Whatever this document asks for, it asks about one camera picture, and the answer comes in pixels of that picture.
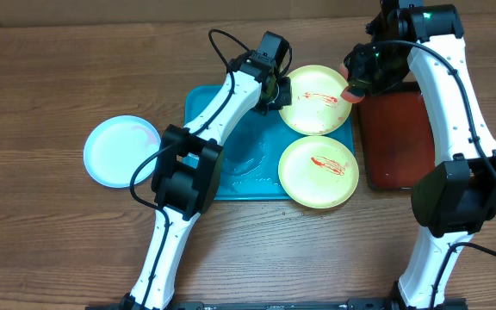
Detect teal plastic tray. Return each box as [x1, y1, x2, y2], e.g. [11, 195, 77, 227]
[184, 85, 355, 201]

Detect orange sponge with dark scourer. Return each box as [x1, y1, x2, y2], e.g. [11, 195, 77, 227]
[338, 63, 365, 103]

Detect white round plate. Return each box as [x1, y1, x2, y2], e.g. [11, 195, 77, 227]
[84, 115, 161, 189]

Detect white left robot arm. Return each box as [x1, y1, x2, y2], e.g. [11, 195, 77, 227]
[118, 32, 292, 310]

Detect dark red black-rimmed tray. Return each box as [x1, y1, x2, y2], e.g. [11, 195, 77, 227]
[356, 82, 435, 190]

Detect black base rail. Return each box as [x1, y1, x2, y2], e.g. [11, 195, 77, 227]
[85, 298, 468, 310]

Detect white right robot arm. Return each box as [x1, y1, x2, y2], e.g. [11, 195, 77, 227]
[344, 0, 496, 309]

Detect yellow-green plate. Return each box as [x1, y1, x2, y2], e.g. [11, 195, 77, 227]
[278, 136, 360, 209]
[279, 65, 352, 135]

